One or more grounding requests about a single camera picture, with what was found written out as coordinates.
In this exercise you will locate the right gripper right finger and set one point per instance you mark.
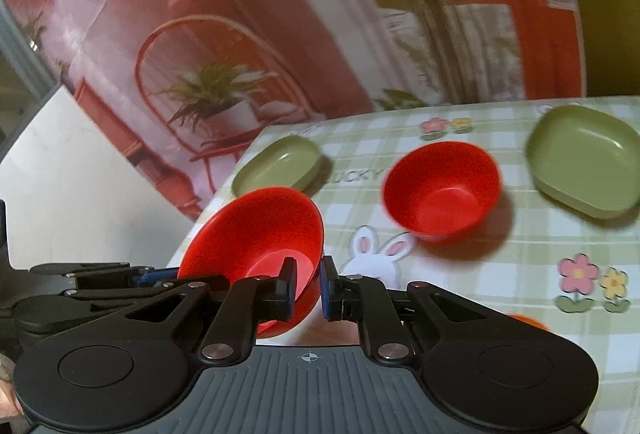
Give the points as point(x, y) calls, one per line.
point(365, 302)

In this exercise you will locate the green oval plate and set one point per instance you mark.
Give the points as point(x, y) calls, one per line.
point(292, 161)
point(586, 160)

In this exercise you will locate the green plaid lucky bedsheet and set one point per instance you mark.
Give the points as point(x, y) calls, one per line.
point(531, 257)

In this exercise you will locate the printed room backdrop cloth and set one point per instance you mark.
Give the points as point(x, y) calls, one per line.
point(182, 87)

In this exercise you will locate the small red plastic bowl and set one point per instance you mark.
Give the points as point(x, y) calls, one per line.
point(442, 192)

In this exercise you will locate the white board stand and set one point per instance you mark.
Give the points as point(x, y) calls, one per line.
point(71, 197)

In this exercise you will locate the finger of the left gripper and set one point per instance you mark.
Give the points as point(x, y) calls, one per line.
point(82, 269)
point(135, 282)

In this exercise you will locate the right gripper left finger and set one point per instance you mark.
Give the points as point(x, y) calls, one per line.
point(249, 302)

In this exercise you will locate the operator hand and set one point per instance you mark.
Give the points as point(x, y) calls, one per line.
point(9, 406)

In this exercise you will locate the large red plastic bowl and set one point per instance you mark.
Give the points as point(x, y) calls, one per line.
point(252, 236)

